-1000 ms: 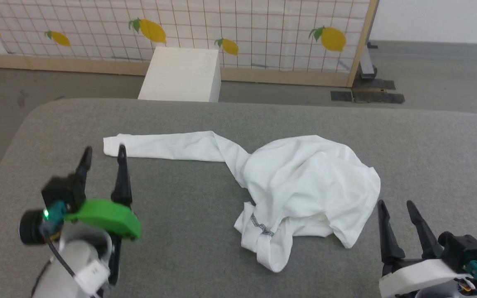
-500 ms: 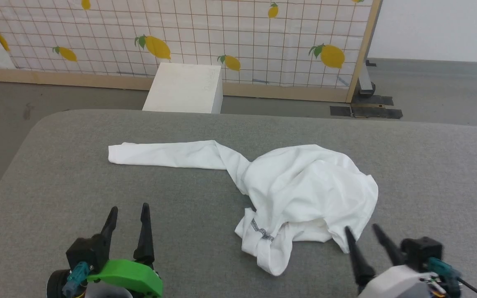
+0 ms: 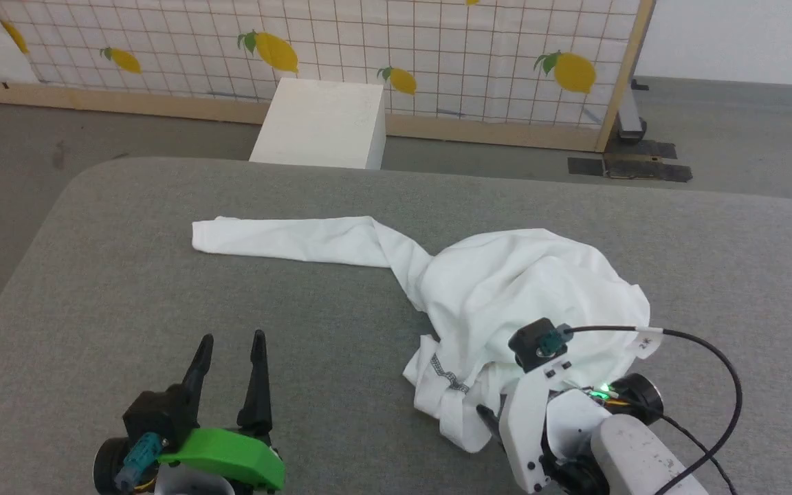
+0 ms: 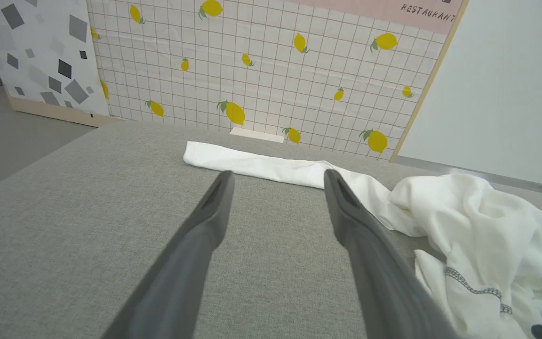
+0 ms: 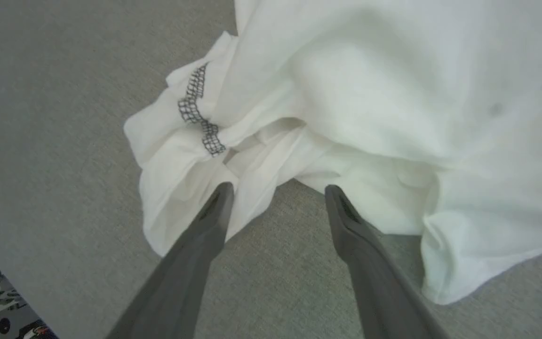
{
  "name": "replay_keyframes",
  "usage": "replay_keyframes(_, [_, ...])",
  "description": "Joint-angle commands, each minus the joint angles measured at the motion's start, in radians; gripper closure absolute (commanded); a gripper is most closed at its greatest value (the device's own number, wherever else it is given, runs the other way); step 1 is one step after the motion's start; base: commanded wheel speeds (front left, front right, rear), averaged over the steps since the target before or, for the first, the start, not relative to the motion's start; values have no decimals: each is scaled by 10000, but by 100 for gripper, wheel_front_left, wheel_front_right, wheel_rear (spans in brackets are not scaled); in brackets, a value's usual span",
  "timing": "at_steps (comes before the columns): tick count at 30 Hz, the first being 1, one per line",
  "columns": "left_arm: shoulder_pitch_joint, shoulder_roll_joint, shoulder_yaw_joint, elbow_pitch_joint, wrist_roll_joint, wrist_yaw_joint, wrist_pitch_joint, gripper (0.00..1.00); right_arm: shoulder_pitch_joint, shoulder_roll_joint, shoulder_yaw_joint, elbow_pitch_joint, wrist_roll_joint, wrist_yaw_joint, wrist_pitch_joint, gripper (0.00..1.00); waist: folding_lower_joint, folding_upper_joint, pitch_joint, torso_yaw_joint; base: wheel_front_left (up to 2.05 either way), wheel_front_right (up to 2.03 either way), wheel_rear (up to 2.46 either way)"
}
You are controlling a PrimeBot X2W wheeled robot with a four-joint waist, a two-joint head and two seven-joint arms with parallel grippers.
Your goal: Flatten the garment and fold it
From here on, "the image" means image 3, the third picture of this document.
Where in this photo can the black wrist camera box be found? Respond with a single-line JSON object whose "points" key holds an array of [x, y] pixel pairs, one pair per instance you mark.
{"points": [[159, 412], [533, 344]]}

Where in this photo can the white rectangular box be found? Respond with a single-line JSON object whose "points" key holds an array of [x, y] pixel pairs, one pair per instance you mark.
{"points": [[320, 124]]}

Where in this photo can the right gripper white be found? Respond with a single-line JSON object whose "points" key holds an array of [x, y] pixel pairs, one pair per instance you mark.
{"points": [[530, 426]]}

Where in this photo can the grey screen stand foot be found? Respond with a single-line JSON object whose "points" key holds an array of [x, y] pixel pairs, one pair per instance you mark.
{"points": [[631, 117]]}

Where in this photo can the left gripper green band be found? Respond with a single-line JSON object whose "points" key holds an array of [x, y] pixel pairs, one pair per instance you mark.
{"points": [[231, 457]]}

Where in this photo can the small black floor tape patch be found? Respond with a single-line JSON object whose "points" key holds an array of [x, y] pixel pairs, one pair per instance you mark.
{"points": [[585, 166]]}

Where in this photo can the white long-sleeve garment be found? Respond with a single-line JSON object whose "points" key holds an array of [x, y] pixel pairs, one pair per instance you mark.
{"points": [[506, 275]]}

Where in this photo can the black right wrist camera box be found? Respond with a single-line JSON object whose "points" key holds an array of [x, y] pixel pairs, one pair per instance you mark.
{"points": [[533, 344]]}

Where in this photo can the grey fabric sofa surface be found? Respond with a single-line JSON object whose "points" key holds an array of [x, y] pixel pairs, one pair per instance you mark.
{"points": [[128, 275]]}

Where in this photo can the lemon print grid screen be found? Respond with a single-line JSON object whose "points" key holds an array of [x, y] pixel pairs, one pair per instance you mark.
{"points": [[368, 34]]}

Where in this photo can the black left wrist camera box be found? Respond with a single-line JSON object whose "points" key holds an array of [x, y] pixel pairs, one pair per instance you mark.
{"points": [[159, 412]]}

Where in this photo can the long dark floor tape patch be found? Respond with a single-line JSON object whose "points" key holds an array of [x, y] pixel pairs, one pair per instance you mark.
{"points": [[650, 170]]}

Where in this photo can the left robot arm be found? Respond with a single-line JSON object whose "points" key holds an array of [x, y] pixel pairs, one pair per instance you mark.
{"points": [[108, 464]]}

